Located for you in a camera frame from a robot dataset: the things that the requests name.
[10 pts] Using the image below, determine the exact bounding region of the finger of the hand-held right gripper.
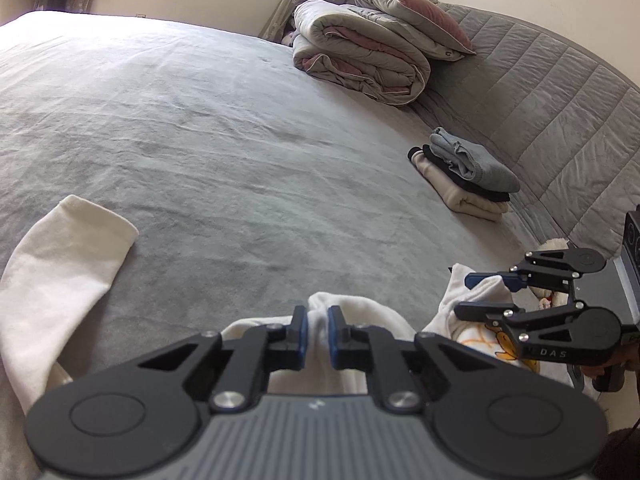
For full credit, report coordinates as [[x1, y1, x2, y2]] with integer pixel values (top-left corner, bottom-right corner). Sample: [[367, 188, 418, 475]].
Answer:
[[465, 249, 581, 293], [454, 301, 586, 347]]

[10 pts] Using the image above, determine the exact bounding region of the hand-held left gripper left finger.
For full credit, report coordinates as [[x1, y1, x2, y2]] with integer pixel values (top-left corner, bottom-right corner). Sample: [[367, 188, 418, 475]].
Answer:
[[75, 306, 307, 413]]

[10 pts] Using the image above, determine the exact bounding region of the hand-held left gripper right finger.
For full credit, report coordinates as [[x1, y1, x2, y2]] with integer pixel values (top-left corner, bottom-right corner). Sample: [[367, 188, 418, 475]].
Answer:
[[327, 305, 551, 413]]

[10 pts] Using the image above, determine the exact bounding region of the white long-sleeve printed shirt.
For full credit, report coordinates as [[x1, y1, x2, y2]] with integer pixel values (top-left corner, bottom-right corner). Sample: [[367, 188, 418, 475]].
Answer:
[[0, 195, 543, 416]]

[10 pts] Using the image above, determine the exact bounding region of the white plush toy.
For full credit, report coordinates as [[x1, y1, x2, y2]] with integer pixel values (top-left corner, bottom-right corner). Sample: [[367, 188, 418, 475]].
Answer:
[[530, 237, 573, 311]]

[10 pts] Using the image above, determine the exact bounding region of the folded beige garment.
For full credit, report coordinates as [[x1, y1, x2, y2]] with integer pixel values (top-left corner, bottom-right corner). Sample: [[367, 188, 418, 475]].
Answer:
[[411, 152, 506, 223]]

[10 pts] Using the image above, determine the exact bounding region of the folded black garment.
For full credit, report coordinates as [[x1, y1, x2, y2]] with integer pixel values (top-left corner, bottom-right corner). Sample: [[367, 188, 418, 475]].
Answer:
[[409, 145, 511, 203]]

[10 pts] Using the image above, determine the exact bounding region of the folded grey knit sweater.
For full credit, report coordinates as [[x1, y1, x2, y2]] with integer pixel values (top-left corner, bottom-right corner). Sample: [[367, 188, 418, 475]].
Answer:
[[429, 127, 521, 193]]

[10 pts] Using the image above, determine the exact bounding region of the grey quilted headboard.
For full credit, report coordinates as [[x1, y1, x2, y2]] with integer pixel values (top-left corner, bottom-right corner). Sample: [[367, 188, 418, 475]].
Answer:
[[415, 0, 640, 261]]

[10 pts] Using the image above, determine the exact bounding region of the folded grey pink quilt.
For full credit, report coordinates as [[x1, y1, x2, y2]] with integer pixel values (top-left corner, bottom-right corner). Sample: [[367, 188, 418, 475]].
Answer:
[[291, 0, 432, 106]]

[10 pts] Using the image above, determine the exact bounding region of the pink grey pillow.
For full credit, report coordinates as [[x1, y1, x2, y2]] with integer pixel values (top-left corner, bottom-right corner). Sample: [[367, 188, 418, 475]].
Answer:
[[341, 0, 477, 56]]

